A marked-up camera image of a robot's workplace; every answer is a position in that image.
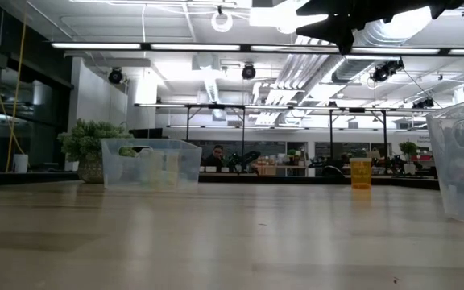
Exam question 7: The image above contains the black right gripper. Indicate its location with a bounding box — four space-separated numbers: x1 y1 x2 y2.
296 0 464 56

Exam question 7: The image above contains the orange pill bottle white cap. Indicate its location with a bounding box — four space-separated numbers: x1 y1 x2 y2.
349 157 373 190

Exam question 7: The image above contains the black ceiling spotlight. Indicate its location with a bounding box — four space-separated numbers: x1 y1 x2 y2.
107 67 124 85
241 63 257 81
370 58 405 84

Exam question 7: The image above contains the small green potted plant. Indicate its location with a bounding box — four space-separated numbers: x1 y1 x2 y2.
399 140 419 175

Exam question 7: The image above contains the overhead light bar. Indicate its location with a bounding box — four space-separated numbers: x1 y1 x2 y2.
50 41 464 57

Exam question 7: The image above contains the person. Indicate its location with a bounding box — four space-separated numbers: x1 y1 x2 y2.
204 144 226 168

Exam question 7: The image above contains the green succulent in white pot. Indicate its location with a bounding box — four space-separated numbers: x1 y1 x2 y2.
57 118 135 184

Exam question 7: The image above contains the white cup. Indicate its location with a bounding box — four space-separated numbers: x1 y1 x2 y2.
12 153 30 174

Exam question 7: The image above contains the white coiled cable ring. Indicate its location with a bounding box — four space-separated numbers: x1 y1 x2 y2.
210 10 234 33

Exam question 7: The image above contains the black overhead frame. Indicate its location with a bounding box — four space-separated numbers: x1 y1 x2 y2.
135 102 429 162

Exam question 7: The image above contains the black table edge rail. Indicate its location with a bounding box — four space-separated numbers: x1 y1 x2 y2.
0 171 441 190

